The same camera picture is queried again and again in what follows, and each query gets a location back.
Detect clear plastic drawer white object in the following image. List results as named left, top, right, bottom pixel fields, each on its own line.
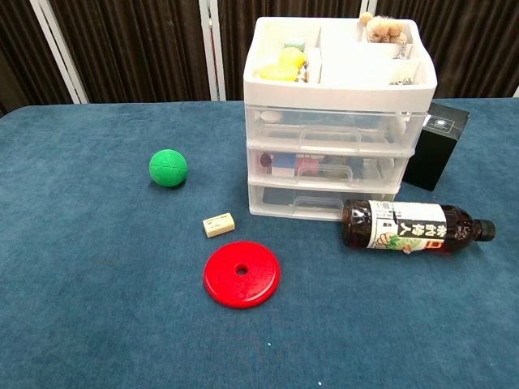
left=245, top=105, right=427, bottom=153

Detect clear plastic drawer dark contents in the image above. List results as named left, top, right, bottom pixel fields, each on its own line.
left=249, top=184, right=401, bottom=220

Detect clear plastic drawer coloured boxes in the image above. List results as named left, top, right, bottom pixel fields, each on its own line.
left=247, top=147, right=410, bottom=190

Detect white plastic drawer unit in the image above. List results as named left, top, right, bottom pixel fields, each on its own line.
left=242, top=15, right=439, bottom=222

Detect blue and white box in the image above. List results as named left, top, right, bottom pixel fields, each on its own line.
left=270, top=152, right=297, bottom=177

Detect cream rectangular eraser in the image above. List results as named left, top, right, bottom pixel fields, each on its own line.
left=202, top=212, right=237, bottom=239

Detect pink box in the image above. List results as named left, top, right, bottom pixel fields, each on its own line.
left=294, top=156, right=320, bottom=176

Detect red disc with hole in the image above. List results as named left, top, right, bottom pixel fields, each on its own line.
left=203, top=241, right=281, bottom=310

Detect green ball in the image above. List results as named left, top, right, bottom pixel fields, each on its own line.
left=148, top=148, right=189, bottom=188

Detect small yellow round cup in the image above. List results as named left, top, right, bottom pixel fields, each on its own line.
left=278, top=46, right=306, bottom=68

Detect brown tea bottle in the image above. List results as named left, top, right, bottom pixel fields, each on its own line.
left=341, top=198, right=497, bottom=259

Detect blue table cloth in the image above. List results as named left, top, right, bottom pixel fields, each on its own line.
left=0, top=96, right=519, bottom=389

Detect black cardboard box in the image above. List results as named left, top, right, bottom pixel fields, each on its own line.
left=402, top=101, right=471, bottom=192

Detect dark brown curtain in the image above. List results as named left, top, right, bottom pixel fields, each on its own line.
left=0, top=0, right=519, bottom=117

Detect beige plush toy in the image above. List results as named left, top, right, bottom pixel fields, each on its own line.
left=358, top=11, right=408, bottom=45

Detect white screen frame pole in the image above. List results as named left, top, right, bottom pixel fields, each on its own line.
left=30, top=0, right=89, bottom=105
left=358, top=0, right=378, bottom=21
left=198, top=0, right=227, bottom=101

